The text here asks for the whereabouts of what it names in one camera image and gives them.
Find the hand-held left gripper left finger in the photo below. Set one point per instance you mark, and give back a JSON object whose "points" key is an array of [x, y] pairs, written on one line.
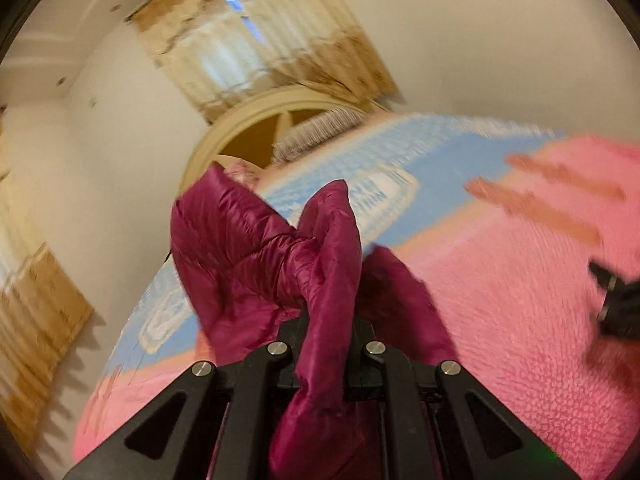
{"points": [[285, 337]]}

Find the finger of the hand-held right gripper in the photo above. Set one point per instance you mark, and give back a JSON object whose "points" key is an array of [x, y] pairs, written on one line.
{"points": [[622, 305]]}

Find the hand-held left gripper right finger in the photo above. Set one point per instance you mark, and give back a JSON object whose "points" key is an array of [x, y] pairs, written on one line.
{"points": [[364, 332]]}

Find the magenta puffer jacket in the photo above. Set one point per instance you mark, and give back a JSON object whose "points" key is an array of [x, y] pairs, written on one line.
{"points": [[235, 240]]}

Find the blue and pink printed blanket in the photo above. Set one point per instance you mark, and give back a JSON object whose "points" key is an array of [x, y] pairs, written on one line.
{"points": [[500, 310]]}

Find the pink pillow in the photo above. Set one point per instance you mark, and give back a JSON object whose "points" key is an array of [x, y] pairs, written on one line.
{"points": [[242, 172]]}

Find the striped pillow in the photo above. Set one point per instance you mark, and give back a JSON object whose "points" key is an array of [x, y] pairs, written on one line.
{"points": [[320, 132]]}

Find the cream arched bed headboard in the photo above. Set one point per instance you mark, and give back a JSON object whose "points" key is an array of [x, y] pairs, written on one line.
{"points": [[240, 125]]}

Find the beige patterned window curtain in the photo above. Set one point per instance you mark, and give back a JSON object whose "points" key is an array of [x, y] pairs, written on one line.
{"points": [[260, 45]]}

